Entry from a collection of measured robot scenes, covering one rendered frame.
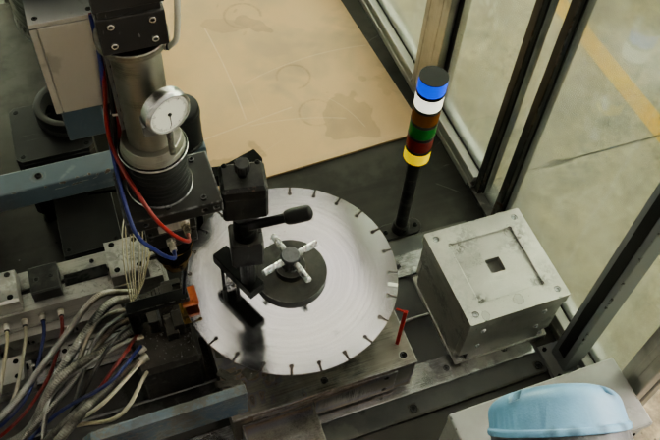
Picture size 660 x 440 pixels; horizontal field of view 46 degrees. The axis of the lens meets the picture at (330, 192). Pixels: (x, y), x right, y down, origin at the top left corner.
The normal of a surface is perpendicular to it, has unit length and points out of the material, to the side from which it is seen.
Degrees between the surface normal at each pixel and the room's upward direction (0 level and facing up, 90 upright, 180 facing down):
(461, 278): 0
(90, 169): 0
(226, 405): 90
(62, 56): 90
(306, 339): 0
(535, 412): 32
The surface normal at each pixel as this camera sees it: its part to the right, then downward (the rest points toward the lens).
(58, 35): 0.34, 0.76
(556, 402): -0.23, -0.61
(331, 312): 0.05, -0.60
